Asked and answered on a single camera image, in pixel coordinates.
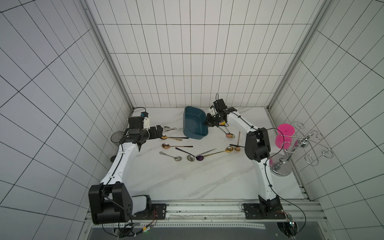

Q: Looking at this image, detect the copper round spoon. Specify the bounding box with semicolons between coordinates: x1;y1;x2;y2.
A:
162;143;193;149

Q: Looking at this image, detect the teal plastic storage box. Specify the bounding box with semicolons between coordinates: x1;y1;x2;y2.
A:
183;106;209;140

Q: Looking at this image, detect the purple iridescent spoon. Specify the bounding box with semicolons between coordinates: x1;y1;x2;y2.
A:
175;147;204;162

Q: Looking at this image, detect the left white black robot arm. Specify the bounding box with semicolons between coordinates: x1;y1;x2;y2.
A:
88;125;163;225

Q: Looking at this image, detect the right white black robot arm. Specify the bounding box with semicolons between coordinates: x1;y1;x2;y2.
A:
205;106;282;219

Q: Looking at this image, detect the small ornate silver spoon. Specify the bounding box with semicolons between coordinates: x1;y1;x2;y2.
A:
159;152;182;162

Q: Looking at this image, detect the rose gold long spoon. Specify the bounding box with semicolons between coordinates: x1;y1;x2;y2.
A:
234;132;241;152

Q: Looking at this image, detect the silver matte round spoon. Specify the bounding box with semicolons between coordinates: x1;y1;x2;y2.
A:
186;148;217;163

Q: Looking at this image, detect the clear plastic cup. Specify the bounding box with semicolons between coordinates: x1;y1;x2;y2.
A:
110;131;124;147

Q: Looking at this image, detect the pink plastic cup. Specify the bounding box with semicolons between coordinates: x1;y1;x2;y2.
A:
275;124;295;150

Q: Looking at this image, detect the silver spoon with printed handle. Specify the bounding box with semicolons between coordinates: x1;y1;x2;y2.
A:
163;126;183;132

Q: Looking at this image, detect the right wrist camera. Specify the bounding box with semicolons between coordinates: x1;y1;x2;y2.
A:
209;99;228;115

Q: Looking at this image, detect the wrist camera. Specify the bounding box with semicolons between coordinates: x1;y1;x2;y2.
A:
209;99;228;115
128;112;150;130

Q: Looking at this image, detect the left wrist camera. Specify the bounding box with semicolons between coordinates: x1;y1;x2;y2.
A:
128;112;150;130

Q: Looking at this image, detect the chrome wire cup rack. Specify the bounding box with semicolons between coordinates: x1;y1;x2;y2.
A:
270;121;334;177

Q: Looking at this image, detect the aluminium mounting rail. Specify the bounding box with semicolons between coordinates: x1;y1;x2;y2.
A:
85;200;331;232

